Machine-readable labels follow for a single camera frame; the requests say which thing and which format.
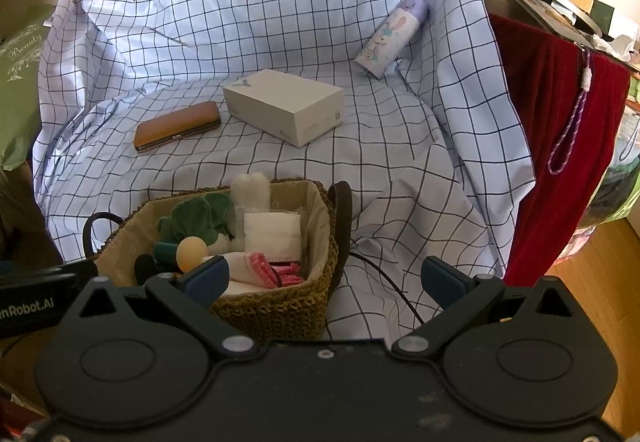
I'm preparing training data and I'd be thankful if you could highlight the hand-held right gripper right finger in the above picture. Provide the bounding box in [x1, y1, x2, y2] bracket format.
[391, 256, 583, 363]

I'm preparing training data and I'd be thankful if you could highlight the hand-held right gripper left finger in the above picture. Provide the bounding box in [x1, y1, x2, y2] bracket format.
[67, 254, 260, 363]

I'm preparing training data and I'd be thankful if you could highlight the beige ball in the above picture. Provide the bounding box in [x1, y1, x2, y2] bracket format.
[177, 237, 211, 273]

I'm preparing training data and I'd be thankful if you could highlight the teal hair tie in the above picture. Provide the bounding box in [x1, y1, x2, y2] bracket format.
[152, 242, 181, 266]

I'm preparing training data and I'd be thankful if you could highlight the pink striped white sock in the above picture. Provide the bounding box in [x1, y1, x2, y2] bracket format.
[222, 251, 303, 291]

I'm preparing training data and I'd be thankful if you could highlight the black pompom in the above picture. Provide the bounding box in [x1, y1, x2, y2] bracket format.
[134, 253, 159, 286]

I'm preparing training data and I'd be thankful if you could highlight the green plush cabbage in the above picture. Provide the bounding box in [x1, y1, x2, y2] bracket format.
[156, 192, 236, 253]

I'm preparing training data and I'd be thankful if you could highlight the white sachet packet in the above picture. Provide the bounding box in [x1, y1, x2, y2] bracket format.
[243, 212, 303, 264]

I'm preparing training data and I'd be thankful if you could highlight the woven straw basket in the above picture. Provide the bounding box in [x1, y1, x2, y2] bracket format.
[92, 178, 353, 340]

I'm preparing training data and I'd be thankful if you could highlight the white plush bunny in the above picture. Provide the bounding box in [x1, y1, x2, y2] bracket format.
[227, 172, 273, 253]

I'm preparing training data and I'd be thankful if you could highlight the checked bed sheet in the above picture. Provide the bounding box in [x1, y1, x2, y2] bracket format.
[32, 0, 538, 340]

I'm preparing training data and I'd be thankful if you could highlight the brown leather case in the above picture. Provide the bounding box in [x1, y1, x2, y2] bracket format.
[133, 101, 222, 154]

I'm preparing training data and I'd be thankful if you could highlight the red velvet cloth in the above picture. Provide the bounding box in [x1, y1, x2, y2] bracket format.
[487, 13, 631, 288]

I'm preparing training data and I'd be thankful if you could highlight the white cardboard box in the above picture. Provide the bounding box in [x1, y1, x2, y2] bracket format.
[222, 68, 345, 149]

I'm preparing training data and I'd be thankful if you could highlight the cartoon printed purple-capped bottle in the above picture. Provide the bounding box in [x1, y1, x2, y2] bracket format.
[355, 0, 430, 79]

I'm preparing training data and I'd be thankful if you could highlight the dark tray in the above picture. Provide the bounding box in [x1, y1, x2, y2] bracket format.
[482, 0, 603, 45]

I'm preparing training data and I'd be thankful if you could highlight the black cable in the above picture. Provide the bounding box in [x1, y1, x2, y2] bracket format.
[82, 212, 126, 264]
[349, 251, 427, 325]

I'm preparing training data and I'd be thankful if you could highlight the purple braided lanyard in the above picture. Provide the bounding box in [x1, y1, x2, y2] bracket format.
[547, 49, 594, 174]

